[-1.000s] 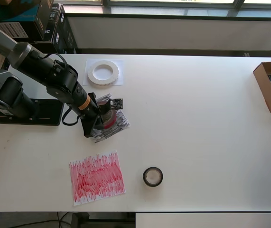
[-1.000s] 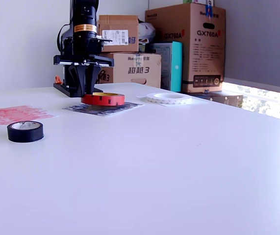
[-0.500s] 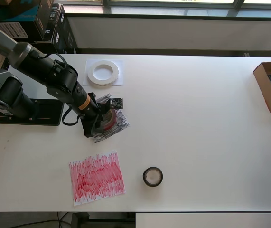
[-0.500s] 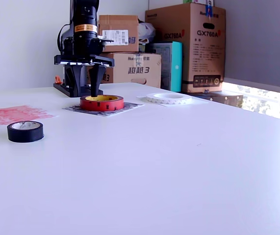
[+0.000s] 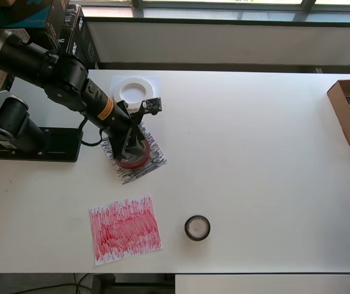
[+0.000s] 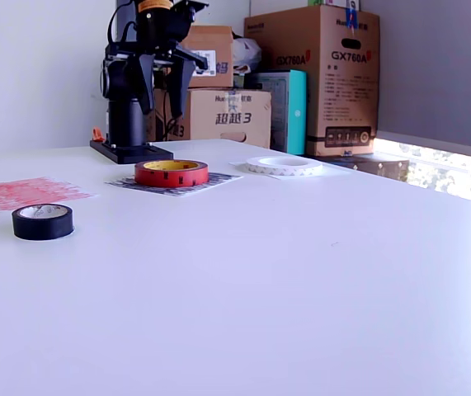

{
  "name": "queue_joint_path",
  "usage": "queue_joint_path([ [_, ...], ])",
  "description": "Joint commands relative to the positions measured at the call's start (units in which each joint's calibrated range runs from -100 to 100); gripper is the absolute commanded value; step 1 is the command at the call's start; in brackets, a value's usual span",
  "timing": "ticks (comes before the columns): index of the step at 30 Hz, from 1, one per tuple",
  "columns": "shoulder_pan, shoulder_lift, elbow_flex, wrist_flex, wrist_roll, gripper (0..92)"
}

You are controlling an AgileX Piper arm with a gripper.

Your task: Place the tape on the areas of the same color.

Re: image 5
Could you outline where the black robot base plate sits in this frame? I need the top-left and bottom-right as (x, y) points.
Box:
(0, 127), (83, 164)

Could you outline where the red tape roll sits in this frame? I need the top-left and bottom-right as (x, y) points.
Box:
(115, 137), (151, 170)

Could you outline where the open brown cardboard tray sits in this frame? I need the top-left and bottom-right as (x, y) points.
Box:
(327, 78), (350, 146)

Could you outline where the dark table leg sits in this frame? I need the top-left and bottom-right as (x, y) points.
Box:
(92, 273), (116, 294)

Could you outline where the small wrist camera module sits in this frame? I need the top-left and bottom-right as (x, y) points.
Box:
(127, 97), (164, 124)

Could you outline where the black scribbled paper sheet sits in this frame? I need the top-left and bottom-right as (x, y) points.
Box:
(101, 121), (169, 187)

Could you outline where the black printed carton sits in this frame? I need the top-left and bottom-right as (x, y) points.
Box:
(70, 17), (102, 70)
(55, 4), (83, 56)

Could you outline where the red scribbled paper sheet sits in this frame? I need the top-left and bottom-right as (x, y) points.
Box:
(88, 193), (163, 266)

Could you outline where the white side table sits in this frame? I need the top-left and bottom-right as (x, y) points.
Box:
(175, 274), (350, 294)

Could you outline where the blank white paper sheet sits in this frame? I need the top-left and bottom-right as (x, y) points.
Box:
(110, 75), (161, 111)

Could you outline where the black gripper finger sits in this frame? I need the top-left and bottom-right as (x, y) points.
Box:
(113, 136), (130, 160)
(129, 130), (146, 156)

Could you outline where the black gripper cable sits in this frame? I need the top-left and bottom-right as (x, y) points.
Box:
(80, 116), (104, 147)

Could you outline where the black tape roll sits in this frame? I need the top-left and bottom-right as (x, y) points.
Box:
(184, 214), (211, 242)

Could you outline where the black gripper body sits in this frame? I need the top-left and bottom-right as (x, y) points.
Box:
(102, 115), (143, 154)

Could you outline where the grey window frame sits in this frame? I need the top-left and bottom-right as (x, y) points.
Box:
(130, 0), (350, 15)

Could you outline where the black teal printed box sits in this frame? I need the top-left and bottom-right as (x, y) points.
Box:
(0, 0), (70, 30)

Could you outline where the white tape roll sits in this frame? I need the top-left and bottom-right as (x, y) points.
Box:
(112, 77), (156, 113)

